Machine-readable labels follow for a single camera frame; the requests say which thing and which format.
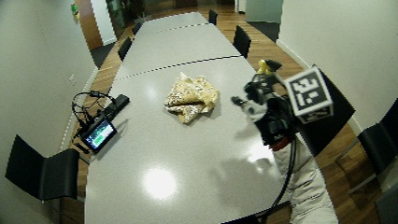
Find white marker cube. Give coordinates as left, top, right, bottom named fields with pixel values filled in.
left=282, top=64, right=335, bottom=125

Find gold patterned crumpled cloth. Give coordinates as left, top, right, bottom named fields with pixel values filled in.
left=162, top=71, right=221, bottom=125

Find small monitor screen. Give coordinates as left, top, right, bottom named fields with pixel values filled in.
left=80, top=118, right=120, bottom=155

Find black glove cable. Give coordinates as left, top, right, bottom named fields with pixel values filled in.
left=253, top=136, right=298, bottom=224

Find black camera bar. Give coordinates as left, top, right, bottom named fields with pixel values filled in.
left=100, top=93, right=132, bottom=119

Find black looped cables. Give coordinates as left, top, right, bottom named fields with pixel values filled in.
left=69, top=90, right=119, bottom=133

